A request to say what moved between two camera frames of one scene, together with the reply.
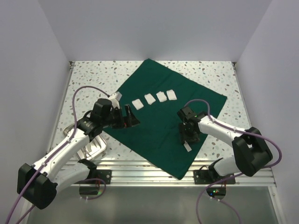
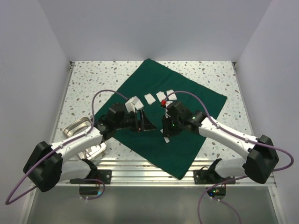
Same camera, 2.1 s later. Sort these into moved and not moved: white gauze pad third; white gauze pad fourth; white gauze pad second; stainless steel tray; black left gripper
Moved: black left gripper
Not moved: white gauze pad third; white gauze pad second; stainless steel tray; white gauze pad fourth
